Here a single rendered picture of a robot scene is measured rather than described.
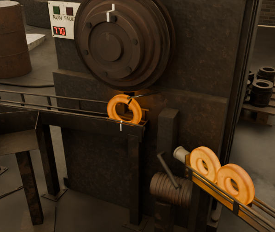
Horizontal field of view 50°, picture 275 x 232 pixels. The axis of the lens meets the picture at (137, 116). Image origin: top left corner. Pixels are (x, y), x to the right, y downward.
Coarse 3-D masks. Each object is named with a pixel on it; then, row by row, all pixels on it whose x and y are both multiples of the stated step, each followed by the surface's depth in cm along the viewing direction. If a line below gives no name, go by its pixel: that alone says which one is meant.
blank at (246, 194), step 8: (224, 168) 108; (232, 168) 104; (240, 168) 104; (216, 176) 113; (224, 176) 109; (232, 176) 105; (240, 176) 102; (248, 176) 102; (224, 184) 110; (240, 184) 103; (248, 184) 101; (232, 192) 109; (240, 192) 104; (248, 192) 101; (232, 200) 109; (240, 200) 105; (248, 200) 102
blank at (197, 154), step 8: (192, 152) 123; (200, 152) 118; (208, 152) 115; (192, 160) 124; (200, 160) 122; (208, 160) 115; (216, 160) 114; (200, 168) 123; (208, 168) 116; (216, 168) 113; (208, 176) 117
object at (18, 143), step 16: (16, 112) 157; (32, 112) 159; (0, 128) 160; (16, 128) 162; (32, 128) 163; (0, 144) 153; (16, 144) 152; (32, 144) 151; (32, 176) 163; (32, 192) 168; (32, 208) 174; (48, 208) 192; (32, 224) 181; (48, 224) 181
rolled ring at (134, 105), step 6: (120, 96) 145; (126, 96) 146; (114, 102) 148; (126, 102) 145; (132, 102) 144; (108, 108) 152; (114, 108) 153; (132, 108) 145; (138, 108) 145; (108, 114) 154; (114, 114) 153; (138, 114) 145; (132, 120) 149; (138, 120) 147
